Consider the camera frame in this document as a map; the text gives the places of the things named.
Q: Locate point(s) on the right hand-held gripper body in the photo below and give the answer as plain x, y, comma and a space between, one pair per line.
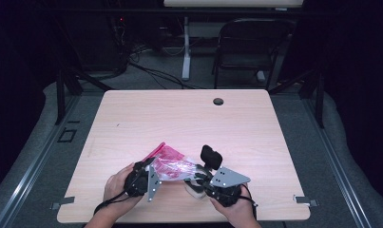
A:
228, 179

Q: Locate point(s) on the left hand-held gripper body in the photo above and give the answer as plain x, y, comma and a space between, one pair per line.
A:
138, 183

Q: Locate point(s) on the red and white snack bag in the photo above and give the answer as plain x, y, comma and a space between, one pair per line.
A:
173, 166

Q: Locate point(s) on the person's left hand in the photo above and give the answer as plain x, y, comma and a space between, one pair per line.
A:
116, 190

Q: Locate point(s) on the person's right hand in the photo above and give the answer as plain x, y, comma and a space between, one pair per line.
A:
239, 213

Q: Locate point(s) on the dark equipment cabinet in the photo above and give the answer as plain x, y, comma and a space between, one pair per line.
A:
97, 47

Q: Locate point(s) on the black folding chair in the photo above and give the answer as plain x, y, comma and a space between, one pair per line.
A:
254, 34

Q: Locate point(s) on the white desk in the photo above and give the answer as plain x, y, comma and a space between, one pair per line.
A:
233, 3

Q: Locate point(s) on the grey metal bracket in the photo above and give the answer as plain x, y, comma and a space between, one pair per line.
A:
65, 200
303, 199

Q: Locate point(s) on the black metal frame stand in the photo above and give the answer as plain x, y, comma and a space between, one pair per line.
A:
60, 95
319, 98

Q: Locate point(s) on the aluminium floor rail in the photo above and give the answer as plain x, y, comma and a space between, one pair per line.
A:
342, 177
27, 177

